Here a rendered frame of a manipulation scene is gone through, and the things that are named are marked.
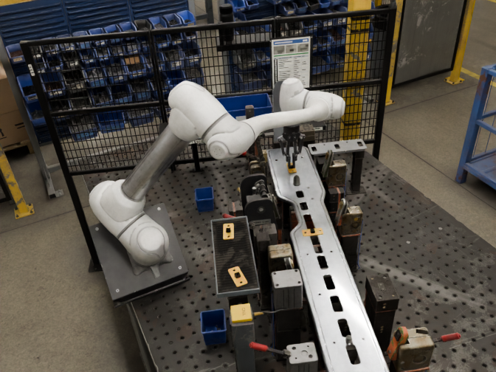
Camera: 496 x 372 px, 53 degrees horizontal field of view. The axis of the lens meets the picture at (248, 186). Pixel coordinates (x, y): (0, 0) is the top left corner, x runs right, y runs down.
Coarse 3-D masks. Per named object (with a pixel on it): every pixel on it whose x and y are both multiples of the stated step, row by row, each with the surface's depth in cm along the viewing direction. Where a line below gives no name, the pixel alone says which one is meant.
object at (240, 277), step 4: (232, 268) 166; (236, 268) 166; (232, 272) 164; (236, 272) 163; (240, 272) 164; (232, 276) 163; (236, 276) 162; (240, 276) 162; (236, 280) 161; (240, 280) 161; (244, 280) 161; (236, 284) 160; (240, 284) 160; (244, 284) 160
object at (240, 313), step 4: (244, 304) 154; (248, 304) 153; (232, 308) 153; (236, 308) 153; (240, 308) 152; (244, 308) 152; (248, 308) 152; (232, 312) 151; (236, 312) 151; (240, 312) 151; (244, 312) 151; (248, 312) 151; (232, 316) 150; (236, 316) 150; (240, 316) 150; (244, 316) 150; (248, 316) 150; (232, 320) 149; (236, 320) 149; (240, 320) 149; (244, 320) 149; (248, 320) 149
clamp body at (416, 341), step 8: (416, 328) 155; (424, 328) 155; (416, 336) 153; (424, 336) 153; (408, 344) 150; (416, 344) 150; (424, 344) 150; (432, 344) 150; (400, 352) 151; (408, 352) 150; (416, 352) 151; (424, 352) 151; (432, 352) 152; (392, 360) 160; (400, 360) 153; (408, 360) 153; (416, 360) 154; (424, 360) 154; (392, 368) 163; (400, 368) 155; (408, 368) 155; (416, 368) 156; (424, 368) 156
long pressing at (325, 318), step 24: (312, 168) 239; (288, 192) 225; (312, 192) 224; (312, 216) 210; (336, 240) 198; (312, 264) 188; (336, 264) 187; (312, 288) 178; (336, 288) 178; (312, 312) 169; (336, 312) 169; (360, 312) 168; (336, 336) 161; (360, 336) 161; (336, 360) 154; (360, 360) 154; (384, 360) 154
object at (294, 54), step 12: (288, 36) 257; (300, 36) 258; (276, 48) 260; (288, 48) 261; (300, 48) 262; (288, 60) 265; (300, 60) 265; (276, 72) 268; (288, 72) 269; (300, 72) 270
